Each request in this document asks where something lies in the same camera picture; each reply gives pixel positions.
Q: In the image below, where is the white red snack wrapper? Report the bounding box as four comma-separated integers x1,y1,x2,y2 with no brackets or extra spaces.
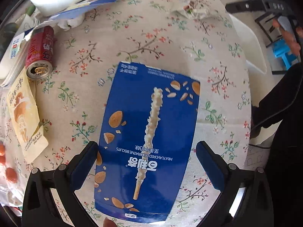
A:
171,0,219,20

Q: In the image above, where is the yellow snack pouch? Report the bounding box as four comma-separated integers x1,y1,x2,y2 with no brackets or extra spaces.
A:
7,70,48,163

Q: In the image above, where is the blue almond biscuit box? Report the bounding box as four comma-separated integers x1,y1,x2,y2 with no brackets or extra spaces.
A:
94,62,200,223

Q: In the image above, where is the red beverage can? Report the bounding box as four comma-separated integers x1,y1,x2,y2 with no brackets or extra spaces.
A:
25,26,54,80

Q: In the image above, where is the white tissue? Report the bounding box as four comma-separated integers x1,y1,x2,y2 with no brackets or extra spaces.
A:
58,14,85,31

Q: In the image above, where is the blue milk carton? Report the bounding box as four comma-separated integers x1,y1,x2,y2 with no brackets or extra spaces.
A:
48,0,118,21

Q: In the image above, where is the white trash bin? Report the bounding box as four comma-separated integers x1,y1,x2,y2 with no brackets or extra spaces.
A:
230,14,267,74

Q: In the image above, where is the person right hand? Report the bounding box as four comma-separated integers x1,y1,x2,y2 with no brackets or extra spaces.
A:
273,19,301,56

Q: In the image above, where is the black chair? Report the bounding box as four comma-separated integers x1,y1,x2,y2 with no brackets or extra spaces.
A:
255,12,282,48

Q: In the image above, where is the blue plastic stool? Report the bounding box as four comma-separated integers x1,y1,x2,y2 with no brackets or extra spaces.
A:
272,39,297,70

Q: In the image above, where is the small tangerine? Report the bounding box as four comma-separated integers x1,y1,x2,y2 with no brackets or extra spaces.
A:
5,168,17,183
0,156,6,166
0,144,5,156

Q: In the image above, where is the floral tablecloth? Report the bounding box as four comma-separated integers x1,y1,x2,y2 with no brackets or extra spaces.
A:
1,0,251,226

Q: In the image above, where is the dark green pumpkin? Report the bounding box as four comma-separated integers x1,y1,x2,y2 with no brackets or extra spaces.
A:
0,23,19,60

